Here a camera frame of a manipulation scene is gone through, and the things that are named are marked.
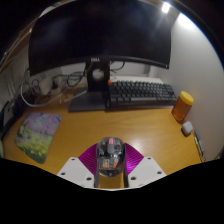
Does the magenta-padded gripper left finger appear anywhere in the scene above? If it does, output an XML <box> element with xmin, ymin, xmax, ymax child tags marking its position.
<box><xmin>57</xmin><ymin>143</ymin><xmax>100</xmax><ymax>189</ymax></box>

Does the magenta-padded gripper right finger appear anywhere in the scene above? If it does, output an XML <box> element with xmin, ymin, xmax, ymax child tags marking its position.
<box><xmin>123</xmin><ymin>142</ymin><xmax>167</xmax><ymax>189</ymax></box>

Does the transparent computer mouse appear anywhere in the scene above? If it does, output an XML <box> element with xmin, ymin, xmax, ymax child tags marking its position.
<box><xmin>95</xmin><ymin>136</ymin><xmax>126</xmax><ymax>178</ymax></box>

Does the flower print mouse pad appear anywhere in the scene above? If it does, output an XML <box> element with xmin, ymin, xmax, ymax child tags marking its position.
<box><xmin>14</xmin><ymin>111</ymin><xmax>63</xmax><ymax>164</ymax></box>

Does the pen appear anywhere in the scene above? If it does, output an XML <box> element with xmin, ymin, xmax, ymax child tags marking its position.
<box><xmin>193</xmin><ymin>129</ymin><xmax>207</xmax><ymax>163</ymax></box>

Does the small grey earbud case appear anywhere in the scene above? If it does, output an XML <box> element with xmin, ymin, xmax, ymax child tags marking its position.
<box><xmin>181</xmin><ymin>120</ymin><xmax>194</xmax><ymax>137</ymax></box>

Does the orange jar with yellow lid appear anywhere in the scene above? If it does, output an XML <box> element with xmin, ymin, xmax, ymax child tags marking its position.
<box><xmin>171</xmin><ymin>90</ymin><xmax>195</xmax><ymax>123</ymax></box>

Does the black keyboard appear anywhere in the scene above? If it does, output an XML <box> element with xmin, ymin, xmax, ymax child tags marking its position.
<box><xmin>107</xmin><ymin>79</ymin><xmax>178</xmax><ymax>109</ymax></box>

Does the white power strip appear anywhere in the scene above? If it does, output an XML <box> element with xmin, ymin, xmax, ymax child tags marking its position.
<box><xmin>38</xmin><ymin>74</ymin><xmax>68</xmax><ymax>96</ymax></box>

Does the wooden shelf unit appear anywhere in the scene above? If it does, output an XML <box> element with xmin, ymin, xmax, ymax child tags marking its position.
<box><xmin>0</xmin><ymin>23</ymin><xmax>36</xmax><ymax>68</ymax></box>

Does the black curved monitor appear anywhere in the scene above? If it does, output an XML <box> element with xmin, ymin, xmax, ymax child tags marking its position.
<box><xmin>28</xmin><ymin>3</ymin><xmax>173</xmax><ymax>113</ymax></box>

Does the bright lamp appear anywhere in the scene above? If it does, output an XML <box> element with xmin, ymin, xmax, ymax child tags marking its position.
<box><xmin>161</xmin><ymin>1</ymin><xmax>172</xmax><ymax>14</ymax></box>

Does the white cable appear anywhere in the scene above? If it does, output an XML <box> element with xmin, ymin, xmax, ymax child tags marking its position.
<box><xmin>20</xmin><ymin>81</ymin><xmax>88</xmax><ymax>108</ymax></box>

